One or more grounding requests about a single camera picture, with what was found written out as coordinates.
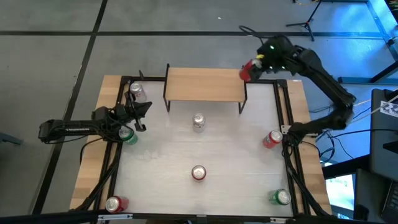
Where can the silver Diet Coke can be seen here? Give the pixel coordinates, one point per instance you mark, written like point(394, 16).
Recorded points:
point(137, 90)
point(198, 122)

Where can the silver mounting plate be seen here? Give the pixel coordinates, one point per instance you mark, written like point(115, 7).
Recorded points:
point(284, 129)

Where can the printed tag marker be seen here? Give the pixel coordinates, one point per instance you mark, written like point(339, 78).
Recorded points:
point(390, 109)

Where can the black aluminium table frame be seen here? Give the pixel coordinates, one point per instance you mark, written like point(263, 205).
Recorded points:
point(281, 83)

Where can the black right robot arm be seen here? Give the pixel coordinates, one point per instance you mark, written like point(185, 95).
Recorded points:
point(323, 77)

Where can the lit computer screen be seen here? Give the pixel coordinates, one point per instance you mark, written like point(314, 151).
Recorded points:
point(340, 194)

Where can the grey-blue object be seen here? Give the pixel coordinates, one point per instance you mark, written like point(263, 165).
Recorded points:
point(9, 138)

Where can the green Sprite can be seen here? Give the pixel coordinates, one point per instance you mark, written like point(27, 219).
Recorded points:
point(280, 197)
point(128, 135)

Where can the orange-red Fanta can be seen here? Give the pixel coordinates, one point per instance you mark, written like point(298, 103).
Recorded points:
point(272, 139)

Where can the black tripod stand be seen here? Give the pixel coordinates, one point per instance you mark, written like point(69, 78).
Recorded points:
point(308, 22)

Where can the black desktop device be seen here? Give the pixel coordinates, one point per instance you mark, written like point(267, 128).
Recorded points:
point(370, 196)

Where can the wooden shelf with black legs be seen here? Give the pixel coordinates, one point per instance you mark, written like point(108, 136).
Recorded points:
point(202, 84)

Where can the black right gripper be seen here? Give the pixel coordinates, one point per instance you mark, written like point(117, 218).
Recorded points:
point(276, 54)

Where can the black metal stand frame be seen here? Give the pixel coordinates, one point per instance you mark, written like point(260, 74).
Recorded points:
point(351, 80)

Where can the silver metal bracket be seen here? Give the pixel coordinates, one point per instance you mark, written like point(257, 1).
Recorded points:
point(287, 220)
point(115, 216)

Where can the red Coca-Cola can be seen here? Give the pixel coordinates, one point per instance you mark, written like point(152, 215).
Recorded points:
point(115, 204)
point(198, 173)
point(246, 72)

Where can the grey box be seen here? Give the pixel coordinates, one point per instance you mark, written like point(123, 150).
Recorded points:
point(381, 140)

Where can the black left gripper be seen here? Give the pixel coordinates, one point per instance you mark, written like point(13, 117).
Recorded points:
point(124, 113)

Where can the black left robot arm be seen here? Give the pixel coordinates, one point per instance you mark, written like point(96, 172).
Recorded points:
point(71, 128)

